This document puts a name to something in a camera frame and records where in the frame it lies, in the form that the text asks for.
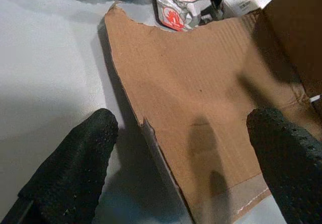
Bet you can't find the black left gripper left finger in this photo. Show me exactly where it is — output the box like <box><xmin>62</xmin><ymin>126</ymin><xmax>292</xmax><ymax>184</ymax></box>
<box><xmin>0</xmin><ymin>108</ymin><xmax>119</xmax><ymax>224</ymax></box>

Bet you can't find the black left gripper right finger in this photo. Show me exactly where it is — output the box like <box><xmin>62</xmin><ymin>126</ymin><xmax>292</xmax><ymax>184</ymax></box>
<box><xmin>246</xmin><ymin>107</ymin><xmax>322</xmax><ymax>224</ymax></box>

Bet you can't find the brown cardboard box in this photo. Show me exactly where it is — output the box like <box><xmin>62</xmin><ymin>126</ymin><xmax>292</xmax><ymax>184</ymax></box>
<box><xmin>251</xmin><ymin>0</ymin><xmax>322</xmax><ymax>114</ymax></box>

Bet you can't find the torn brown cardboard sheet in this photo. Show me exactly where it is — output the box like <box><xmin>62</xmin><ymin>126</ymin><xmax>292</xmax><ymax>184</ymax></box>
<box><xmin>98</xmin><ymin>2</ymin><xmax>322</xmax><ymax>224</ymax></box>

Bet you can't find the crumpled red white gloves packaging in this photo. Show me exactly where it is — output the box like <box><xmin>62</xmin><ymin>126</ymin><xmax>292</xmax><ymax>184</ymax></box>
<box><xmin>152</xmin><ymin>0</ymin><xmax>225</xmax><ymax>32</ymax></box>

